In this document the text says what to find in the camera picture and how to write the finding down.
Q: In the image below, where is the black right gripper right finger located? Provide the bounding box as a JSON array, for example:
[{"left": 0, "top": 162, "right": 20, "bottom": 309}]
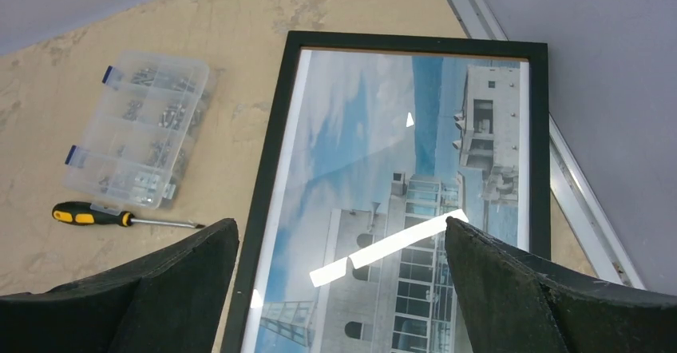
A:
[{"left": 445, "top": 216, "right": 676, "bottom": 352}]

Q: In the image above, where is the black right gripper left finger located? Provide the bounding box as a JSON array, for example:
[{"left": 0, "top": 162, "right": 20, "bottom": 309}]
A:
[{"left": 1, "top": 218, "right": 239, "bottom": 352}]

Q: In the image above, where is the yellow black flathead screwdriver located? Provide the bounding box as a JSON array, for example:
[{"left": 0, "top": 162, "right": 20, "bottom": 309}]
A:
[{"left": 51, "top": 201, "right": 205, "bottom": 229}]

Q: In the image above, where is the black wooden picture frame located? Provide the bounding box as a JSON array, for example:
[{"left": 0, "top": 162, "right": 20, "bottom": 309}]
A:
[{"left": 221, "top": 30, "right": 551, "bottom": 352}]

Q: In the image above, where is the clear plastic screw organizer box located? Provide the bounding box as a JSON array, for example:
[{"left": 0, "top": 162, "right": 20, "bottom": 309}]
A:
[{"left": 64, "top": 50, "right": 216, "bottom": 209}]

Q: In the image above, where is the aluminium rail right side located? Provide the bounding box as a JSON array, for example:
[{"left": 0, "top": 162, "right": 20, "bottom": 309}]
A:
[{"left": 446, "top": 0, "right": 646, "bottom": 289}]

